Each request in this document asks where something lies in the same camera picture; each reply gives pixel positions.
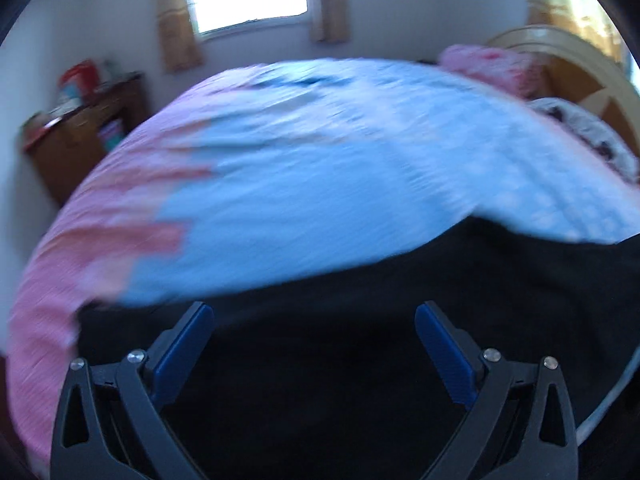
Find beige curtain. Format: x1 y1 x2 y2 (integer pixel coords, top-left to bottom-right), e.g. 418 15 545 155
156 0 204 74
307 0 352 44

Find red gift bag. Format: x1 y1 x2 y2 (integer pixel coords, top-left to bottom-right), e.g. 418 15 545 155
58 58 101 100

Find brown wooden desk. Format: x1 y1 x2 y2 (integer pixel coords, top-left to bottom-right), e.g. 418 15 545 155
23 72 151 206

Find pink blue bed sheet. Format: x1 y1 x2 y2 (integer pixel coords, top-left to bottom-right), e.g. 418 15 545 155
8 60 639 460

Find spotted pillow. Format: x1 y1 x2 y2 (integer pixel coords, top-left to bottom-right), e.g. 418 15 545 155
528 98 639 184

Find yellow curtain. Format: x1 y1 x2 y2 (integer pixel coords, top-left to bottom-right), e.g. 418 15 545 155
527 0 626 64

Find pink folded blanket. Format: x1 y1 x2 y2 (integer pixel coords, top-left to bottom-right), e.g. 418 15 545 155
437 44 551 100

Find left beige curtain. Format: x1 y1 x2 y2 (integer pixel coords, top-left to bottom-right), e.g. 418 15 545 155
156 0 204 74

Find wooden bed headboard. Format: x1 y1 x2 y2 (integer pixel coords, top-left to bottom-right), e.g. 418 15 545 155
488 25 639 154

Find right beige curtain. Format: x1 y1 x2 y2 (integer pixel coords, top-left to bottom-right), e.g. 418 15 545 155
307 0 352 44

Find black pants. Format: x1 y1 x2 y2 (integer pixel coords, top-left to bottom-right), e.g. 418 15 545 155
78 217 639 479

